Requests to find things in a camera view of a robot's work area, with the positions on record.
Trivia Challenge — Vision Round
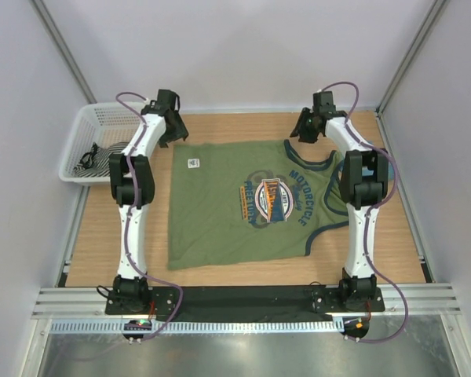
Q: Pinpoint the black white striped tank top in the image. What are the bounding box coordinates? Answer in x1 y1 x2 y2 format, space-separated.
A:
73 141 127 178

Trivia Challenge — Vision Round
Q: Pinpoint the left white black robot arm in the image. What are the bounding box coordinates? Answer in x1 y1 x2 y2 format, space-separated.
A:
105 89 188 315

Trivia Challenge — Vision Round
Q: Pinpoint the aluminium frame post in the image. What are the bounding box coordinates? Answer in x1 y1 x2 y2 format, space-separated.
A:
375 0 450 118
28 0 97 104

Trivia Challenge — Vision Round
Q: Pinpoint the aluminium front rail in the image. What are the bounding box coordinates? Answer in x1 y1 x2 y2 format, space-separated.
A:
31 283 461 319

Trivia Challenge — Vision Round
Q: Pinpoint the green tank top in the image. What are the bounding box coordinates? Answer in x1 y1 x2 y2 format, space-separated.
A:
168 140 349 270

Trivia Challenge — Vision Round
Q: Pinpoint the white plastic laundry basket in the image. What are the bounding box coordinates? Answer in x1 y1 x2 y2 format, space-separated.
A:
58 102 140 186

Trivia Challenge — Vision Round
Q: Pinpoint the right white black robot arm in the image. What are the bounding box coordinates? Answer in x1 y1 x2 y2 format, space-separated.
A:
290 90 389 311

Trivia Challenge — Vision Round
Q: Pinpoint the right aluminium frame post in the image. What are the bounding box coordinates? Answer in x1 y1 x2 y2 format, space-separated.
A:
375 0 450 118

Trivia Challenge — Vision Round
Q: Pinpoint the left aluminium frame post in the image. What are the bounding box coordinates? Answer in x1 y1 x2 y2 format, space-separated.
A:
28 0 97 104

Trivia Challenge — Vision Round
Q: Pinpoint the white slotted cable duct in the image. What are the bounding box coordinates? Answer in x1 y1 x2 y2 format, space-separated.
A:
49 318 344 335

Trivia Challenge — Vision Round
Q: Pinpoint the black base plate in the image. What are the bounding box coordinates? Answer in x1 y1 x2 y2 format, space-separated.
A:
104 282 385 323

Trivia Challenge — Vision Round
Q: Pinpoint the blue tank top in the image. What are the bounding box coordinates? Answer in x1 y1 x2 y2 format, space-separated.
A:
371 145 396 182

